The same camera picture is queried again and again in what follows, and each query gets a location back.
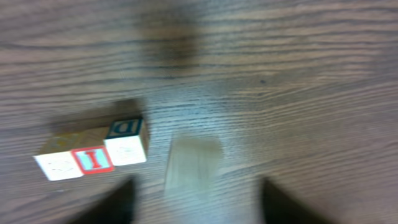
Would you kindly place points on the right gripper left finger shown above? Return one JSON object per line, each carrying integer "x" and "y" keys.
{"x": 118, "y": 207}

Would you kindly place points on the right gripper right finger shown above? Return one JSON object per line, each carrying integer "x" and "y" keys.
{"x": 279, "y": 207}

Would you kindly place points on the red I block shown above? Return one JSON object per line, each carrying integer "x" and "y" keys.
{"x": 90, "y": 153}

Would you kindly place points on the white green block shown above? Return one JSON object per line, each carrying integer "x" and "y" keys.
{"x": 127, "y": 142}
{"x": 192, "y": 165}

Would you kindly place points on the red circle block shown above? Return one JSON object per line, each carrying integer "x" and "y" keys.
{"x": 55, "y": 158}

